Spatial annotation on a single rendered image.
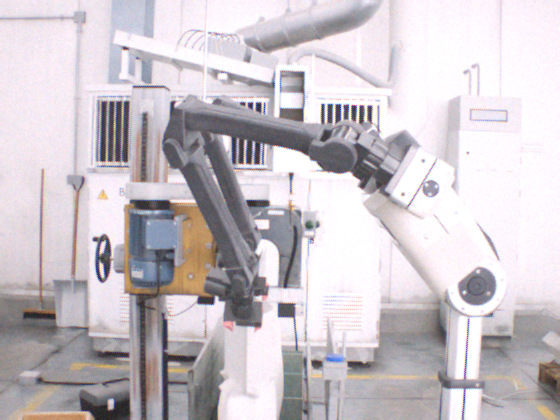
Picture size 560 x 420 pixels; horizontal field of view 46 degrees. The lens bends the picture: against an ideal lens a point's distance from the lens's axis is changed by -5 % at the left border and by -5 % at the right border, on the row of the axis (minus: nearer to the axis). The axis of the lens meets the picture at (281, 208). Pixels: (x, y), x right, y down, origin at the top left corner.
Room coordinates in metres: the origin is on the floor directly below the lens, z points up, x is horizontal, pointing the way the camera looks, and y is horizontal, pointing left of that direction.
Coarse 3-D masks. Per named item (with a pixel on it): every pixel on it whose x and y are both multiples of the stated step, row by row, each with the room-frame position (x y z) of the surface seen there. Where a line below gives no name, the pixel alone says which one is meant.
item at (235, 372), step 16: (272, 320) 2.08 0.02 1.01; (240, 336) 1.95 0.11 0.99; (256, 336) 1.96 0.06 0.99; (272, 336) 2.09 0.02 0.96; (240, 352) 1.95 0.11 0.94; (256, 352) 1.96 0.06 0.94; (224, 368) 2.07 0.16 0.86; (240, 368) 1.94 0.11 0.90; (256, 368) 1.96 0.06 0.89; (224, 384) 2.00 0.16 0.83; (240, 384) 1.94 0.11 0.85; (256, 384) 1.97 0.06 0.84; (272, 384) 2.13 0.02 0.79; (224, 400) 1.97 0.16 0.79; (240, 400) 1.94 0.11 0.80; (256, 400) 1.93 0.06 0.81; (272, 400) 2.04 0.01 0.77; (224, 416) 1.93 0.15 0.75; (240, 416) 1.92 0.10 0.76; (256, 416) 1.91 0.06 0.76; (272, 416) 2.01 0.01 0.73
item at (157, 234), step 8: (144, 224) 2.14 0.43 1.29; (152, 224) 2.12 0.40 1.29; (160, 224) 2.13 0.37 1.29; (168, 224) 2.14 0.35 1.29; (176, 224) 2.15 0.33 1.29; (144, 232) 2.14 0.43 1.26; (152, 232) 2.12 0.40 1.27; (160, 232) 2.13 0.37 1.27; (168, 232) 2.14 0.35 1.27; (176, 232) 2.15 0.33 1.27; (144, 240) 2.14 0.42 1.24; (152, 240) 2.12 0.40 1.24; (160, 240) 2.13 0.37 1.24; (168, 240) 2.14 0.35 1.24; (176, 240) 2.15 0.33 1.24; (152, 248) 2.12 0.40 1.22; (160, 248) 2.13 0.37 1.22; (168, 248) 2.14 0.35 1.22; (176, 248) 2.15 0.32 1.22
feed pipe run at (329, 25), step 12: (336, 0) 4.71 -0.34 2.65; (348, 0) 4.62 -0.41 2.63; (360, 0) 4.58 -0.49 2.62; (372, 0) 4.58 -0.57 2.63; (324, 12) 4.71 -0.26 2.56; (336, 12) 4.66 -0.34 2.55; (348, 12) 4.62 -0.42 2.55; (360, 12) 4.61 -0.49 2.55; (372, 12) 4.63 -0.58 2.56; (324, 24) 4.72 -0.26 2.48; (336, 24) 4.69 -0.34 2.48; (348, 24) 4.68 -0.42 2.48; (360, 24) 4.69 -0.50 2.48; (360, 36) 5.66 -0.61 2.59; (360, 48) 5.66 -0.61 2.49; (360, 84) 5.66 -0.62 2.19
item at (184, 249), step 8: (176, 216) 2.19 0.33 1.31; (184, 216) 2.29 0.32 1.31; (184, 224) 2.25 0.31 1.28; (192, 224) 2.39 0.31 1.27; (184, 232) 2.25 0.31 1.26; (184, 240) 2.25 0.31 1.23; (184, 248) 2.25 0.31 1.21; (168, 256) 2.19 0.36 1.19; (176, 256) 2.18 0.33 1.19; (184, 256) 2.25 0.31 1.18; (176, 264) 2.19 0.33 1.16
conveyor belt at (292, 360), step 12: (288, 360) 3.92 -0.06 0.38; (300, 360) 3.93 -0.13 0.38; (288, 372) 3.68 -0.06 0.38; (300, 372) 3.68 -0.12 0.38; (288, 384) 3.46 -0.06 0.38; (300, 384) 3.46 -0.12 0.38; (288, 396) 3.26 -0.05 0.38; (300, 396) 3.26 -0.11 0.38; (288, 408) 3.08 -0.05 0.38; (300, 408) 3.08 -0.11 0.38
